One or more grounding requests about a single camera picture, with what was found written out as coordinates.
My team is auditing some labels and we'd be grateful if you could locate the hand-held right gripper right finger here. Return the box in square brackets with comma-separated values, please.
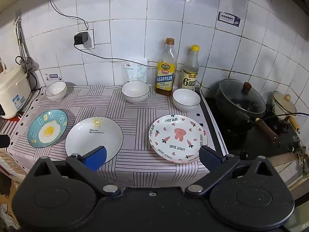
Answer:
[185, 146, 282, 197]

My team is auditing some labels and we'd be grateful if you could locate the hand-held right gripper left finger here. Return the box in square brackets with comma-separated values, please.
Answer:
[26, 146, 121, 198]

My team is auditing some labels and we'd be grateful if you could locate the white sun print plate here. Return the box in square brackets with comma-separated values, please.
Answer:
[65, 116, 124, 163]

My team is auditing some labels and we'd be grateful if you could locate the pink rabbit print plate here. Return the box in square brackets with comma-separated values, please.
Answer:
[148, 114, 208, 163]

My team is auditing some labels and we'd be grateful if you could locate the blue fried egg plate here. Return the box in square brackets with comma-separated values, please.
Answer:
[27, 109, 68, 148]

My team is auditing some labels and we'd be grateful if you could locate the white ribbed bowl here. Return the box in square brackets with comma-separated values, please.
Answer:
[172, 88, 201, 112]
[121, 81, 150, 103]
[45, 81, 67, 101]

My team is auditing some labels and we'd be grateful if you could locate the brown woven cloth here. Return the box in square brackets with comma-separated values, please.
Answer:
[0, 148, 27, 182]

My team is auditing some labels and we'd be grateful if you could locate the black stove top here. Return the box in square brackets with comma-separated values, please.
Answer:
[200, 87, 302, 155]

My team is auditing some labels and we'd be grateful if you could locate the striped tablecloth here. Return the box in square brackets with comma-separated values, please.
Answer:
[0, 84, 228, 189]

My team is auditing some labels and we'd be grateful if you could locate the black wok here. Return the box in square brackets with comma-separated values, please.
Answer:
[216, 89, 280, 148]

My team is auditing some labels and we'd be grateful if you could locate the white rice cooker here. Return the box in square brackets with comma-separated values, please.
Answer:
[0, 65, 32, 119]

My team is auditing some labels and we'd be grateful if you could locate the glass wok lid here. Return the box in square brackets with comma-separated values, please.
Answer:
[218, 78, 266, 114]

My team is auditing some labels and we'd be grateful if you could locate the clear vinegar bottle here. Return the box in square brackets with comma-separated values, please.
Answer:
[182, 45, 200, 91]

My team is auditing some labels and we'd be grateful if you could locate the cream saucepan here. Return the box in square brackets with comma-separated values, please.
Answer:
[272, 101, 300, 132]

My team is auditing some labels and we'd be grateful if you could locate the metal gas valve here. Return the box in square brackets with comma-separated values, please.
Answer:
[288, 143, 309, 172]

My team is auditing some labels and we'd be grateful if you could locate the cream saucepan lid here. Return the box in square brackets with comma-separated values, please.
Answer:
[273, 91, 297, 113]

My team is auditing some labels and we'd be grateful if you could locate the large oil bottle yellow label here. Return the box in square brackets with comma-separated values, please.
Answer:
[155, 38, 178, 96]

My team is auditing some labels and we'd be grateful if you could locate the white salt bag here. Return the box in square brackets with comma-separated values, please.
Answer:
[124, 59, 148, 85]

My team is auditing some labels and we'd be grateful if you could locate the hanging metal utensil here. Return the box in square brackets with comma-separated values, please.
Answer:
[13, 17, 32, 66]

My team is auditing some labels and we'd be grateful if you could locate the black power adapter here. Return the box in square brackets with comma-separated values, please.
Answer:
[74, 32, 89, 46]

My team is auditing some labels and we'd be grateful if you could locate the black rice cooker cable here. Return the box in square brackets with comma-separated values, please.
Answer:
[16, 56, 38, 91]

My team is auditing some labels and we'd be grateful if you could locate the black power cable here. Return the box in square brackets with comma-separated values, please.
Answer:
[73, 42, 219, 91]

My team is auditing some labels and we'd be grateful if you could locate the white wall socket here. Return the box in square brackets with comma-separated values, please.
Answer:
[78, 29, 95, 49]

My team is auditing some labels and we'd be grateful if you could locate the blue white wall sticker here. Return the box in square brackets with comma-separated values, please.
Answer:
[218, 12, 240, 27]

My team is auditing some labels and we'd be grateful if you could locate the black adapter cable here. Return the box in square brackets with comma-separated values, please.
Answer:
[48, 0, 89, 33]

